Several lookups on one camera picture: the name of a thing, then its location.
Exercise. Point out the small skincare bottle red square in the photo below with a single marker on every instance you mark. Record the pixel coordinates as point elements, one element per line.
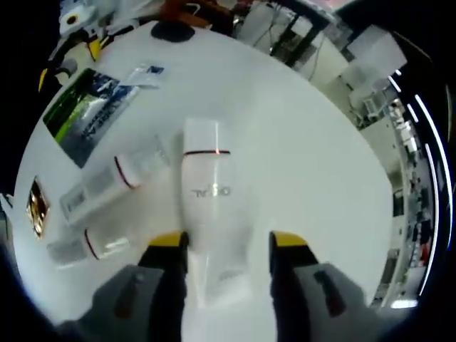
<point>103,192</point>

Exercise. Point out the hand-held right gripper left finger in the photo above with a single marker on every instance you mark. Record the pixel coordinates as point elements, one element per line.
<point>135,295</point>

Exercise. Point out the black rounded object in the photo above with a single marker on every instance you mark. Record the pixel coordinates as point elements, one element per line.
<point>172,31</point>

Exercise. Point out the white skincare tube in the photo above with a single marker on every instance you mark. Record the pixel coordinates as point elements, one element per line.
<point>206,185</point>

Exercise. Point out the dark green skincare packet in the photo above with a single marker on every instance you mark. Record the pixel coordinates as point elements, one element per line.
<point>82,117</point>

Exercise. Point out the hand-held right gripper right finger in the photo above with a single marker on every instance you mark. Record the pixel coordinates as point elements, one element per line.
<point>320,295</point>

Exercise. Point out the long white ceiling light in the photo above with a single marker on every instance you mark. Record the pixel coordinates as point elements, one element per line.
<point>441,178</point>

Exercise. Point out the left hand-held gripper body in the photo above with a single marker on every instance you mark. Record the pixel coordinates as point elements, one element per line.
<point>80,18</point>

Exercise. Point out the gold foil skincare sachet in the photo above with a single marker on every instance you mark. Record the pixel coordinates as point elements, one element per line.
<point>37,208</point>

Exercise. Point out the small plain skincare bottle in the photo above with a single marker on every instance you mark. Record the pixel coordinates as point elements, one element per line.
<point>71,249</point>

